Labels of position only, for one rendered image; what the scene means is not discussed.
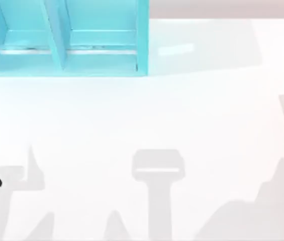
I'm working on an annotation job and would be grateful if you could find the light blue rack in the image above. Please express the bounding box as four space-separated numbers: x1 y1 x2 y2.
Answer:
0 0 150 77

